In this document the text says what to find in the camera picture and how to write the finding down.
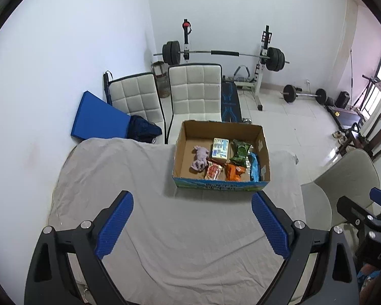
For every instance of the dark blue bag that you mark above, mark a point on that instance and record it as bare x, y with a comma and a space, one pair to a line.
143, 130

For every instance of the white sandal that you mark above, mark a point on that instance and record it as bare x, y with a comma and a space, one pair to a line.
339, 136

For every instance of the person's right forearm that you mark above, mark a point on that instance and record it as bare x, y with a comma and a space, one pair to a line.
365, 287

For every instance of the white padded chair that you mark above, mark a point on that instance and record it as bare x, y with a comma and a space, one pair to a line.
193, 85
133, 93

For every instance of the black speaker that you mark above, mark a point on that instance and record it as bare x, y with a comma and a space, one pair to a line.
343, 99

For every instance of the blue snack packet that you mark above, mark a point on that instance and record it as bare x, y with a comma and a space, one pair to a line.
254, 165

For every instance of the black hanging rod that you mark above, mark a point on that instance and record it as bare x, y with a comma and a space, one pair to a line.
351, 76

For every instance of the purple plush toy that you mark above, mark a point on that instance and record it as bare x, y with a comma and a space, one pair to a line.
200, 159

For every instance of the metal canister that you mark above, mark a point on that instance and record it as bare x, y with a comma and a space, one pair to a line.
161, 82

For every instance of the grey tablecloth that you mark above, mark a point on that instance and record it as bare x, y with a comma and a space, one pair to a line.
184, 244

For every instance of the blue foam mat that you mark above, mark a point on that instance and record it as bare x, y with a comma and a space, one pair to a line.
98, 116

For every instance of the grey shell chair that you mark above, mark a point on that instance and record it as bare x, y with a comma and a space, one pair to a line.
352, 171

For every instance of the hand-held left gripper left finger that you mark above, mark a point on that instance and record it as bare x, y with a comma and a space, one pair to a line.
114, 225

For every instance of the chrome dumbbell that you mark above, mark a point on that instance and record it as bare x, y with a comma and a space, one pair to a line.
247, 121

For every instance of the cardboard box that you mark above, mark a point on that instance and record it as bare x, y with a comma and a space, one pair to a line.
222, 186

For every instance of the short barbell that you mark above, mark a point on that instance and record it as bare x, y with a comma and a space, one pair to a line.
289, 93

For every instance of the black weight bench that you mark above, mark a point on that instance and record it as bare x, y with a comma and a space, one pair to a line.
230, 101

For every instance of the black treadmill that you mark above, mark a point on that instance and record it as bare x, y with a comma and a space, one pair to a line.
346, 117

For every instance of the white bench press rack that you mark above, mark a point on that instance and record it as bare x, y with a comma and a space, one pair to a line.
259, 79

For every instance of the orange snack packet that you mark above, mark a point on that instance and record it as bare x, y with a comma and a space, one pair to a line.
233, 173

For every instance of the black folded frame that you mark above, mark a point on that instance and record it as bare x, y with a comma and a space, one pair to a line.
107, 85

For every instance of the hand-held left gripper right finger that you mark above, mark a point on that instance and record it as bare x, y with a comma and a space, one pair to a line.
270, 225

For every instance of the green snack packet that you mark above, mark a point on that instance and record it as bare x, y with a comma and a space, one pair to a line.
239, 151

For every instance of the long barbell with black plates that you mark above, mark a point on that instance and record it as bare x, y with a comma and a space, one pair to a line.
222, 52

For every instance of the red snack packet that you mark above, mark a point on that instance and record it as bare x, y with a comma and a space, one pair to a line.
213, 171

